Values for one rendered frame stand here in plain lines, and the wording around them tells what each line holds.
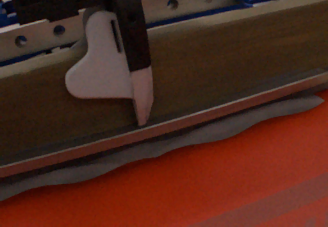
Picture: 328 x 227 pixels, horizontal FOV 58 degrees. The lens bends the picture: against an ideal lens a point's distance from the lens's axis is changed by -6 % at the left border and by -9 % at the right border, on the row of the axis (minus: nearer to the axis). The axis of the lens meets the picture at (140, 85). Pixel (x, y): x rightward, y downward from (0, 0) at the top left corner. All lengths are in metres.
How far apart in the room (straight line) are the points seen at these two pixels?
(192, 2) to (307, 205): 0.44
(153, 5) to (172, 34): 0.32
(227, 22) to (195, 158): 0.11
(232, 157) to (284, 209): 0.07
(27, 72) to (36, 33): 0.32
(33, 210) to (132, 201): 0.08
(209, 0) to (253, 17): 0.35
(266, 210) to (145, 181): 0.09
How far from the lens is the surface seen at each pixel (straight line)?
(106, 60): 0.22
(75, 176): 0.27
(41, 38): 0.56
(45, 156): 0.25
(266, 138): 0.28
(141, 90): 0.22
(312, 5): 0.31
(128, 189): 0.25
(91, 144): 0.25
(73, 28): 0.55
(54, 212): 0.25
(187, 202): 0.23
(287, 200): 0.23
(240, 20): 0.27
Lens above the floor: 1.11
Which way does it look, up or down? 23 degrees down
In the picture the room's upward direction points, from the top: 11 degrees counter-clockwise
